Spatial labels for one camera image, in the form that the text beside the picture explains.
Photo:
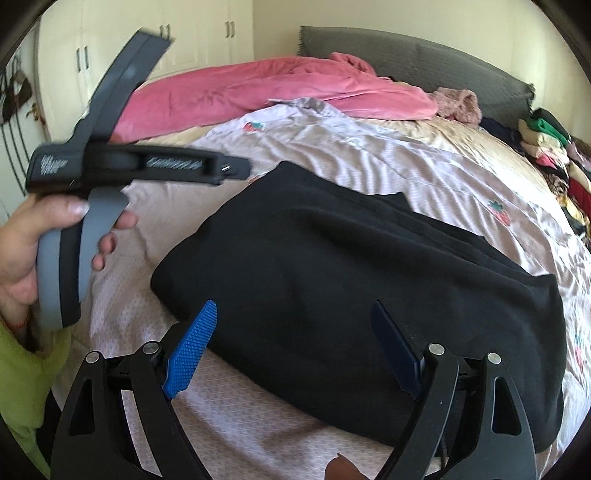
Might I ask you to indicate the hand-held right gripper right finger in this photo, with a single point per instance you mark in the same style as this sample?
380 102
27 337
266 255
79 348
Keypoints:
397 346

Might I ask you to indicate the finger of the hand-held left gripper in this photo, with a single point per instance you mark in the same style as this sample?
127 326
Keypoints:
129 69

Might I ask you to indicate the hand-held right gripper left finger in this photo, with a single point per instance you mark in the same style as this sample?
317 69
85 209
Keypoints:
194 346

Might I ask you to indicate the black sweater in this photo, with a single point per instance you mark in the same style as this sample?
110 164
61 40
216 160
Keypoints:
323 277

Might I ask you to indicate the pile of folded clothes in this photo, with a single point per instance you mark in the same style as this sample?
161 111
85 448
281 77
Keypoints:
563 157

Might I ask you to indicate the person's right hand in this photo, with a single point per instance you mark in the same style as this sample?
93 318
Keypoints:
344 468

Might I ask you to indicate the person's left hand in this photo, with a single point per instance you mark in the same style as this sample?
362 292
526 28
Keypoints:
23 258

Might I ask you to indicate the white wardrobe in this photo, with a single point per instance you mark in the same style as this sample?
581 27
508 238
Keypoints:
194 32

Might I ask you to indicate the pink blanket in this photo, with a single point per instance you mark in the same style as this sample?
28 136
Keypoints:
254 92

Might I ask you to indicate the strawberry printed quilt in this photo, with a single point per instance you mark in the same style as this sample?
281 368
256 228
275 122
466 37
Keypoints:
369 152

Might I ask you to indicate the dark navy garment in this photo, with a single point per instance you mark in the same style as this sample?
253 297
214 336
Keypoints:
501 131

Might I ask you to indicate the pink fuzzy garment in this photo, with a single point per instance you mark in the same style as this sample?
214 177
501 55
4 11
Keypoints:
459 106

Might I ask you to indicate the grey quilted headboard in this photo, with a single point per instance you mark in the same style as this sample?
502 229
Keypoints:
415 60

